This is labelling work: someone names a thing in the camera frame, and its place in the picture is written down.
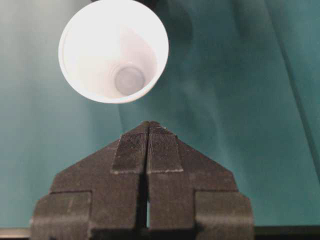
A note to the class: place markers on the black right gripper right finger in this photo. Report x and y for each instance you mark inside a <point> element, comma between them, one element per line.
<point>192,197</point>

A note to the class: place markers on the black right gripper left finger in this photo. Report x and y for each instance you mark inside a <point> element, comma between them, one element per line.
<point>101,197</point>

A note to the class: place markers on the white paper cup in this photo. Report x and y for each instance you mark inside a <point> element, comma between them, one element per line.
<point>113,51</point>

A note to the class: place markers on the teal table cloth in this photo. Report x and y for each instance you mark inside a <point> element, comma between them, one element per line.
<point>241,85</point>

